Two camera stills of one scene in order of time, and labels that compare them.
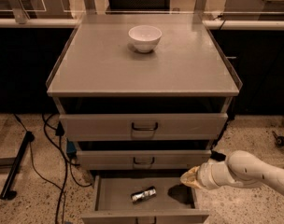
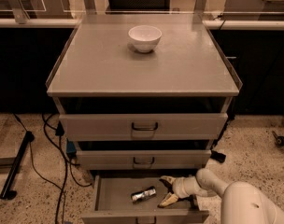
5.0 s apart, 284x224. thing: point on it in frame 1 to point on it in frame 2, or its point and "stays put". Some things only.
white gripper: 205,175 to 179,187
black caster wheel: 280,141 stays put
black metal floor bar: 7,193 stays put
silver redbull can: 139,196 stays put
